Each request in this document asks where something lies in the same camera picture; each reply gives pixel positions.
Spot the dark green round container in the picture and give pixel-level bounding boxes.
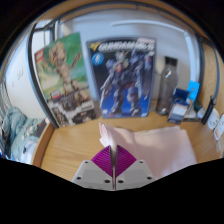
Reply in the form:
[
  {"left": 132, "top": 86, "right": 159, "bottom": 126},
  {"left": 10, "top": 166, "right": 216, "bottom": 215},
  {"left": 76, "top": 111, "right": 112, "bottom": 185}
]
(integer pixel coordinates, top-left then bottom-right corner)
[{"left": 193, "top": 99, "right": 203, "bottom": 114}]

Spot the small dark blue box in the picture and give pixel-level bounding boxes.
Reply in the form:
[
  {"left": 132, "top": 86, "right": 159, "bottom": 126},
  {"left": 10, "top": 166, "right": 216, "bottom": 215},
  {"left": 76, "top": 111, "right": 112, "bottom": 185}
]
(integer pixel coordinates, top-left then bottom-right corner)
[{"left": 166, "top": 88, "right": 191, "bottom": 125}]

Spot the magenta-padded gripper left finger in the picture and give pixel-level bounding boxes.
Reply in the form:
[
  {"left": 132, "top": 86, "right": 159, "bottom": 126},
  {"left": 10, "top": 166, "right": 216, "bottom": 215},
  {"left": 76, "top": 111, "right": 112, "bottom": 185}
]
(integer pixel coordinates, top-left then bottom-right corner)
[{"left": 71, "top": 145, "right": 115, "bottom": 191}]

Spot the white desk lamp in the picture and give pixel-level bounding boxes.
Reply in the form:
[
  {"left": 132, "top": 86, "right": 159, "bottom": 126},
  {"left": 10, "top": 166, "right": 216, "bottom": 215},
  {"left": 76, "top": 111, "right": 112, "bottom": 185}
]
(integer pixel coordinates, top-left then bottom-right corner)
[{"left": 111, "top": 19, "right": 200, "bottom": 88}]

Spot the white mug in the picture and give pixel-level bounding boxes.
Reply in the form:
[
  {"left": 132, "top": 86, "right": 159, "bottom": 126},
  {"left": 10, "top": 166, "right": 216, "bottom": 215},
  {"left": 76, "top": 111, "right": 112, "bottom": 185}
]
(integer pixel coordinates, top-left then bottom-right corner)
[{"left": 207, "top": 107, "right": 222, "bottom": 131}]

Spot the dark grey metal frame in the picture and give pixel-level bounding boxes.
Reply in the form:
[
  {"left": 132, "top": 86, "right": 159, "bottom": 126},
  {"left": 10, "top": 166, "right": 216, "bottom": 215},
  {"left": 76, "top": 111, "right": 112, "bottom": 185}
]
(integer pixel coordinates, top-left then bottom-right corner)
[{"left": 26, "top": 3, "right": 221, "bottom": 129}]

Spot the clear bottle with black cap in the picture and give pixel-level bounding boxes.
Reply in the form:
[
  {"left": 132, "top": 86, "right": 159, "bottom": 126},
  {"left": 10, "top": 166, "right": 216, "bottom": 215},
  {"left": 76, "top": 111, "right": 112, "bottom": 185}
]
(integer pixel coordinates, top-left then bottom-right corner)
[{"left": 155, "top": 55, "right": 179, "bottom": 117}]

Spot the pale pink towel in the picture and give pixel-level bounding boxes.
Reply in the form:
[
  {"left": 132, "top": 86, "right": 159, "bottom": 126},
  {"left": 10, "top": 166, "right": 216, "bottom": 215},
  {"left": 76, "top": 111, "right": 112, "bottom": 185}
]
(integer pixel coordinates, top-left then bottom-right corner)
[{"left": 98, "top": 122, "right": 198, "bottom": 181}]

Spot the green building set box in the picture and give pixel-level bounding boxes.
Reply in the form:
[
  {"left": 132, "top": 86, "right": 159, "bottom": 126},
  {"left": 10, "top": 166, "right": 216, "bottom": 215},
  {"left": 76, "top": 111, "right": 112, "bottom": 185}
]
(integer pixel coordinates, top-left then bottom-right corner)
[{"left": 33, "top": 32, "right": 98, "bottom": 128}]

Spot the bed with blue bedding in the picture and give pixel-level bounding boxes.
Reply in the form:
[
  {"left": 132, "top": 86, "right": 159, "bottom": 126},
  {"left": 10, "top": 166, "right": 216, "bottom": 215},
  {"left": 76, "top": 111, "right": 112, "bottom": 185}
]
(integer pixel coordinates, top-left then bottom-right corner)
[{"left": 0, "top": 105, "right": 48, "bottom": 164}]

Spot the blue robot model kit box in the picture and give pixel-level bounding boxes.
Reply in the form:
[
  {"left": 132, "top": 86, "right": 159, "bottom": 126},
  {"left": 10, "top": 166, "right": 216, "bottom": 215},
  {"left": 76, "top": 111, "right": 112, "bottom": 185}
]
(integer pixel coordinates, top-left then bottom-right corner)
[{"left": 85, "top": 36, "right": 157, "bottom": 119}]

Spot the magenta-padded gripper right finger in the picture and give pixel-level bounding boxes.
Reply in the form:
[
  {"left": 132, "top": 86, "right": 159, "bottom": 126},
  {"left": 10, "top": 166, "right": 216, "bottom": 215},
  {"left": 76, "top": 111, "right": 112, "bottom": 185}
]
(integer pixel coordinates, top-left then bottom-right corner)
[{"left": 115, "top": 145, "right": 156, "bottom": 191}]

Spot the black cylindrical bottle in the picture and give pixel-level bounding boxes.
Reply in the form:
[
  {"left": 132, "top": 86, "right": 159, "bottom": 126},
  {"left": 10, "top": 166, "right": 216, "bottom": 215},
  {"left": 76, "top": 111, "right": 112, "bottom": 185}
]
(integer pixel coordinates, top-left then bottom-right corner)
[{"left": 200, "top": 95, "right": 216, "bottom": 126}]

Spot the white wall switch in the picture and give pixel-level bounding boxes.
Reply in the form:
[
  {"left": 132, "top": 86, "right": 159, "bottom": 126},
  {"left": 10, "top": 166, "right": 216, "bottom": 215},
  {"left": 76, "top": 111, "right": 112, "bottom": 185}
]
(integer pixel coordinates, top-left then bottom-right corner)
[{"left": 14, "top": 67, "right": 25, "bottom": 82}]

